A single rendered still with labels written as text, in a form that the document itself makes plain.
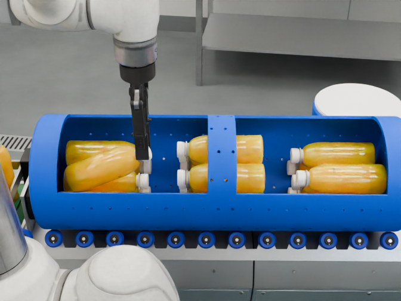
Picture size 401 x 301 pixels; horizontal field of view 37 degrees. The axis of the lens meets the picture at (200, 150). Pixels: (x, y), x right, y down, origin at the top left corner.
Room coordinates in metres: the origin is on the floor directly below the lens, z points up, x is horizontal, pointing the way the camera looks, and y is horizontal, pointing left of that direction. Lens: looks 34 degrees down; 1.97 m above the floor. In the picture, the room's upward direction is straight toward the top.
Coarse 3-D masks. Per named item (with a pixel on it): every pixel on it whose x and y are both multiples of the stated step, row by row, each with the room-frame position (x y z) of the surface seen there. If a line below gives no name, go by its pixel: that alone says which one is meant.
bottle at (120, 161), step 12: (96, 156) 1.14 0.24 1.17; (108, 156) 1.12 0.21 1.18; (120, 156) 1.11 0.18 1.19; (132, 156) 1.12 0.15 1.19; (72, 168) 1.13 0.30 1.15; (84, 168) 1.12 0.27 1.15; (96, 168) 1.11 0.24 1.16; (108, 168) 1.10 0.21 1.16; (120, 168) 1.10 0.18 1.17; (132, 168) 1.11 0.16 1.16; (72, 180) 1.11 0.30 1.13; (84, 180) 1.10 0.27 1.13; (96, 180) 1.10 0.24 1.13; (108, 180) 1.11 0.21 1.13
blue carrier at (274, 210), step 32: (64, 128) 1.32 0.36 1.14; (96, 128) 1.32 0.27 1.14; (128, 128) 1.32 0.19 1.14; (160, 128) 1.32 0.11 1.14; (192, 128) 1.32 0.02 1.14; (224, 128) 1.17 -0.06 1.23; (256, 128) 1.31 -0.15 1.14; (288, 128) 1.31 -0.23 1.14; (320, 128) 1.31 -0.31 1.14; (352, 128) 1.31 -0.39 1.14; (384, 128) 1.17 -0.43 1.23; (32, 160) 1.09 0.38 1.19; (64, 160) 1.31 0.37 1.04; (160, 160) 1.31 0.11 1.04; (224, 160) 1.09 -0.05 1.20; (384, 160) 1.26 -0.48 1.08; (32, 192) 1.06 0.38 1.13; (64, 192) 1.06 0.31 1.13; (96, 192) 1.06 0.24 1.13; (128, 192) 1.06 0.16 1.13; (160, 192) 1.26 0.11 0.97; (224, 192) 1.05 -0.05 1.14; (384, 192) 1.21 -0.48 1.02; (64, 224) 1.06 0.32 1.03; (96, 224) 1.06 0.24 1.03; (128, 224) 1.06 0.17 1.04; (160, 224) 1.06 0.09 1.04; (192, 224) 1.06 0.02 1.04; (224, 224) 1.06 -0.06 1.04; (256, 224) 1.06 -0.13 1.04; (288, 224) 1.06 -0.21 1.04; (320, 224) 1.06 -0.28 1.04; (352, 224) 1.05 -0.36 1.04; (384, 224) 1.05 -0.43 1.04
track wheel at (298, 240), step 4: (292, 232) 1.10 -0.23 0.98; (296, 232) 1.09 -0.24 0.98; (300, 232) 1.09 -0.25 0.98; (292, 236) 1.09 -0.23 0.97; (296, 236) 1.09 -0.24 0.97; (300, 236) 1.09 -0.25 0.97; (304, 236) 1.09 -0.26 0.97; (288, 240) 1.09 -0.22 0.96; (292, 240) 1.08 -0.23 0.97; (296, 240) 1.08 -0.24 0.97; (300, 240) 1.08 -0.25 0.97; (304, 240) 1.08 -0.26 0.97; (292, 244) 1.07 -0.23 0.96; (296, 244) 1.07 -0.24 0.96; (300, 244) 1.07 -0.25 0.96; (304, 244) 1.07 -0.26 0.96; (296, 248) 1.07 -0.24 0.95; (300, 248) 1.07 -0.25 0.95
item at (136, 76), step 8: (120, 64) 1.12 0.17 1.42; (152, 64) 1.12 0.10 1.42; (120, 72) 1.12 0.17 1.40; (128, 72) 1.10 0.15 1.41; (136, 72) 1.10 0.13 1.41; (144, 72) 1.10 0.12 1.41; (152, 72) 1.12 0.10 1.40; (128, 80) 1.10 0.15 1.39; (136, 80) 1.10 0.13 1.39; (144, 80) 1.10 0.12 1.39; (136, 88) 1.10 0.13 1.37
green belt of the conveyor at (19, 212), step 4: (20, 184) 1.39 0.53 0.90; (20, 188) 1.37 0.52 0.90; (20, 192) 1.35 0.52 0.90; (20, 200) 1.32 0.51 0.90; (16, 204) 1.30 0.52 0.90; (20, 204) 1.29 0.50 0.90; (16, 208) 1.28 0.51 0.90; (20, 208) 1.28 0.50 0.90; (20, 212) 1.26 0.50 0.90; (20, 216) 1.25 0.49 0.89; (20, 220) 1.23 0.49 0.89
